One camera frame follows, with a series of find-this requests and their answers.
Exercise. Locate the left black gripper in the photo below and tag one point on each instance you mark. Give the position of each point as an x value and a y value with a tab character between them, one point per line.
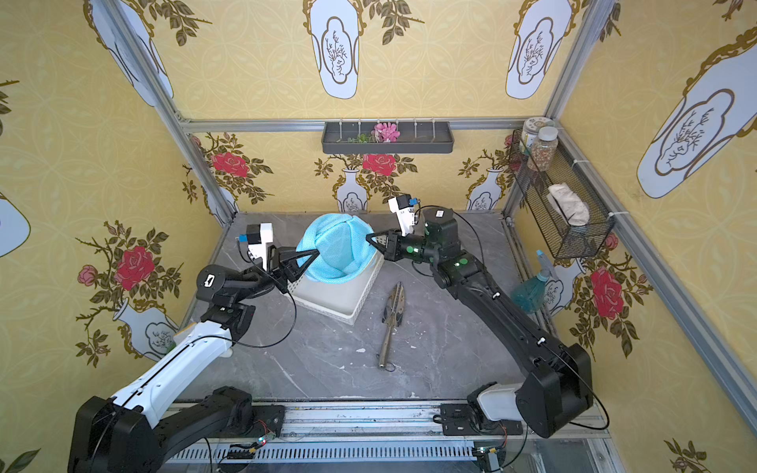
272	266

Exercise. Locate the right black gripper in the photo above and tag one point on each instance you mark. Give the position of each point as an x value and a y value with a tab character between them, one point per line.
399	244

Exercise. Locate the turquoise mesh laundry bag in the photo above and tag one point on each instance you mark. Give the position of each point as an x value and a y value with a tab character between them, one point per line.
344	252

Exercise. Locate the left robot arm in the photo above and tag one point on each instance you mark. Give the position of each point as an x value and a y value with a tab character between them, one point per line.
132	431

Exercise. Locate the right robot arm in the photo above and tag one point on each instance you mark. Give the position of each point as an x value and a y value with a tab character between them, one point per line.
558	383

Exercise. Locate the white perforated plastic basket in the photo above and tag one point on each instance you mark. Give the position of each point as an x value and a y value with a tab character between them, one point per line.
341	302

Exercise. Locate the metal garden trowel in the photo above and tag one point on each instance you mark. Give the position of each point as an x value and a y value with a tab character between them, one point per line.
393	315

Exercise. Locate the pink artificial flower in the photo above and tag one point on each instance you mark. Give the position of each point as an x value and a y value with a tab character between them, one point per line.
386	132

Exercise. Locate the teal spray bottle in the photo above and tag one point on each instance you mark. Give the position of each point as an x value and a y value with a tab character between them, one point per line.
542	291

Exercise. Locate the glass jar with grains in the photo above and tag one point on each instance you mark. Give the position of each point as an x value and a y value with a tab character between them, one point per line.
543	149

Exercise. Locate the glass jar white lid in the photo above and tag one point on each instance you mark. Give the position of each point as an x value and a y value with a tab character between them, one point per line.
530	130

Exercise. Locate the crumpled white cloth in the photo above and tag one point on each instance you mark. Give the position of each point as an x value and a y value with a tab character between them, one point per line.
568	205

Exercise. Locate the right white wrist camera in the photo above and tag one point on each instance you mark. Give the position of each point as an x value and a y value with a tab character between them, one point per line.
403	207

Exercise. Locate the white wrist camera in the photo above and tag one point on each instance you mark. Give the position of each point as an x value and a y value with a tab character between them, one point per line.
403	207
255	243

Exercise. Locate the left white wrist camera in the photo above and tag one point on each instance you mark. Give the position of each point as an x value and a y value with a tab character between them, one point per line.
255	243

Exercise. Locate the grey wall shelf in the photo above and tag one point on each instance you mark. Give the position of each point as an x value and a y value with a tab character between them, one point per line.
365	137

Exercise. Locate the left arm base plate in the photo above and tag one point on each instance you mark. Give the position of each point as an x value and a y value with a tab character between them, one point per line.
266	422

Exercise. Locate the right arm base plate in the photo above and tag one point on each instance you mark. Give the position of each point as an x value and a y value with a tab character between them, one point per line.
461	420

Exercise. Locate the black wire wall basket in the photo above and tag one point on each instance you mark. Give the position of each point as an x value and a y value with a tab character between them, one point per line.
529	191

